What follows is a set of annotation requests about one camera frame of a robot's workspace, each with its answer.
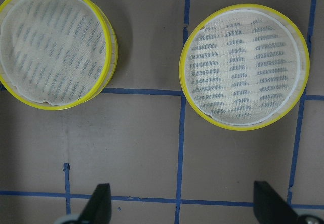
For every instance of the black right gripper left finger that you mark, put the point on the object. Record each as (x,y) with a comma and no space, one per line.
(99,208)

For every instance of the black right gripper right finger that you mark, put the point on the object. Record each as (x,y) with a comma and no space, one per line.
(269,206)

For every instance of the yellow-rimmed steamer basket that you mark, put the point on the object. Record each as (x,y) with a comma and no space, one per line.
(56,54)
(244,67)

